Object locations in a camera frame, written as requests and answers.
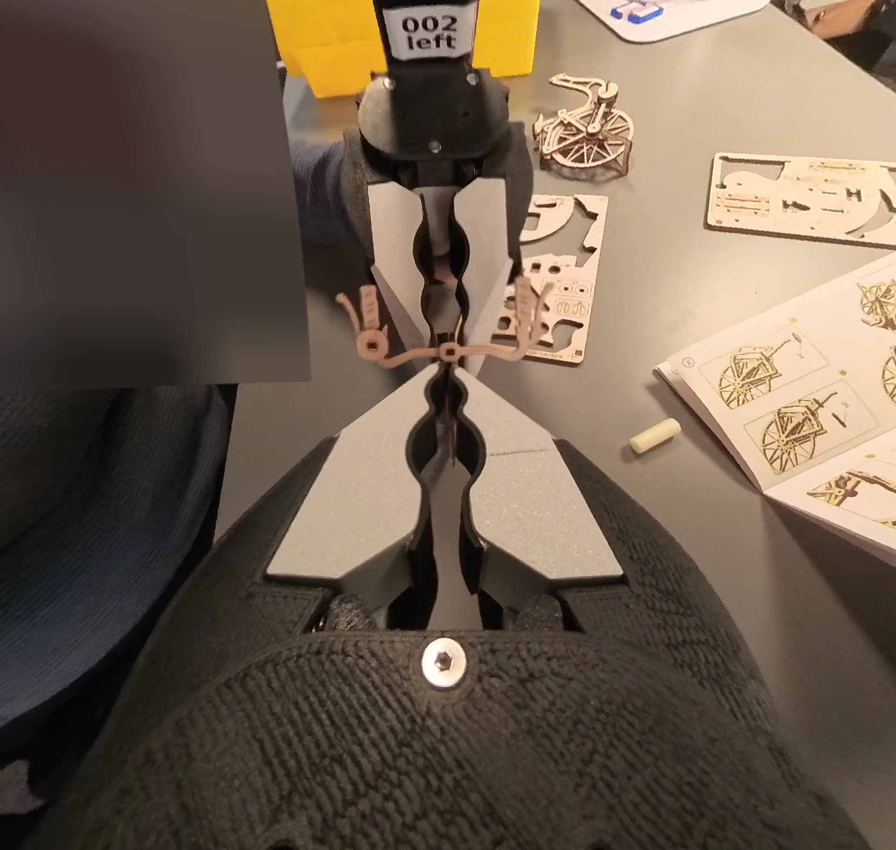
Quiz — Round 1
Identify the white instruction booklet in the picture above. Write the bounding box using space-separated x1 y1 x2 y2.
654 251 896 571

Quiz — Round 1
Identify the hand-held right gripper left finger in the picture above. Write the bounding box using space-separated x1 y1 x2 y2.
263 365 450 595

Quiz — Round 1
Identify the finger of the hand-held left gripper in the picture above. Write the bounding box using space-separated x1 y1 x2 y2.
451 178 525 376
367 183 441 348

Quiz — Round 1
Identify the cream cylindrical wax stick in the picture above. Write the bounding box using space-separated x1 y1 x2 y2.
629 417 683 455

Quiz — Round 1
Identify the wooden parts sheet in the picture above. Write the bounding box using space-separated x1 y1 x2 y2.
490 194 610 368
706 152 896 249

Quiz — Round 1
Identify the wooden handlebar part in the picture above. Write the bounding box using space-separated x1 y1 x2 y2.
335 276 552 469

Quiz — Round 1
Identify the person's left forearm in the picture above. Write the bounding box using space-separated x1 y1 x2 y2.
288 137 372 249

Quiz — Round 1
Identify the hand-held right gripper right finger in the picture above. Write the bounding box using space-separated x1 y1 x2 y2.
448 365 625 614

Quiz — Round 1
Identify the wooden bicycle model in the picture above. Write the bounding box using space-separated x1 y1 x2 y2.
533 73 636 180

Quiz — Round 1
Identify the yellow plastic bin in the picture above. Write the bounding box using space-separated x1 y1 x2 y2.
265 0 547 98

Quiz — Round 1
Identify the black cardboard box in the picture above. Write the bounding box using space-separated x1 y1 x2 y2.
826 20 896 95

